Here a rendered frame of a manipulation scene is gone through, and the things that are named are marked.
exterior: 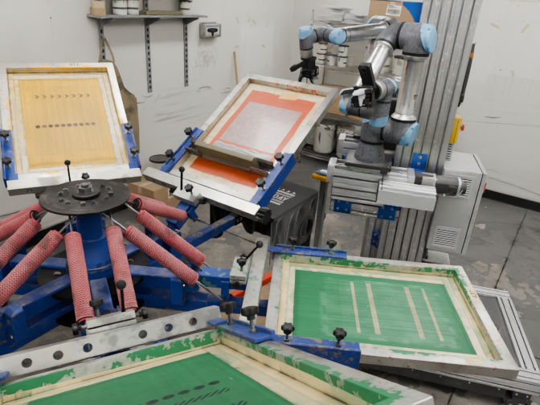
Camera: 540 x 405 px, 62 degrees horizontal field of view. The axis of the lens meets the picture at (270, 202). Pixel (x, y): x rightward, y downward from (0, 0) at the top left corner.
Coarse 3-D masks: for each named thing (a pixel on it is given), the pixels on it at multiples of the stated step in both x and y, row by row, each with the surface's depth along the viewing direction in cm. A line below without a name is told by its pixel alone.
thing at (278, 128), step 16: (272, 112) 238; (288, 112) 235; (304, 112) 232; (272, 128) 231; (288, 128) 228; (256, 144) 226; (272, 144) 224; (272, 160) 217; (224, 176) 218; (240, 176) 216; (256, 176) 213
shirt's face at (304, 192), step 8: (288, 184) 271; (296, 184) 272; (296, 192) 261; (304, 192) 261; (312, 192) 262; (288, 200) 250; (296, 200) 250; (272, 208) 239; (280, 208) 240; (288, 208) 240; (272, 216) 231
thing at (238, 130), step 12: (252, 96) 251; (264, 96) 248; (276, 96) 245; (240, 108) 247; (252, 108) 244; (264, 108) 242; (228, 120) 244; (240, 120) 241; (252, 120) 239; (264, 120) 236; (228, 132) 238; (240, 132) 235; (252, 132) 233; (240, 144) 229; (192, 168) 228; (204, 168) 225; (216, 168) 223
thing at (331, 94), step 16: (240, 80) 257; (256, 80) 255; (272, 80) 249; (288, 80) 246; (336, 96) 231; (224, 112) 247; (320, 112) 224; (208, 128) 240; (304, 128) 220; (304, 144) 217; (176, 176) 223; (192, 176) 219; (224, 192) 207; (240, 192) 205
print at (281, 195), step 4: (280, 188) 265; (276, 192) 259; (280, 192) 259; (284, 192) 260; (288, 192) 260; (292, 192) 260; (276, 196) 254; (280, 196) 254; (284, 196) 254; (288, 196) 255; (292, 196) 255; (272, 200) 248; (276, 200) 249; (280, 200) 249; (284, 200) 249; (276, 204) 244
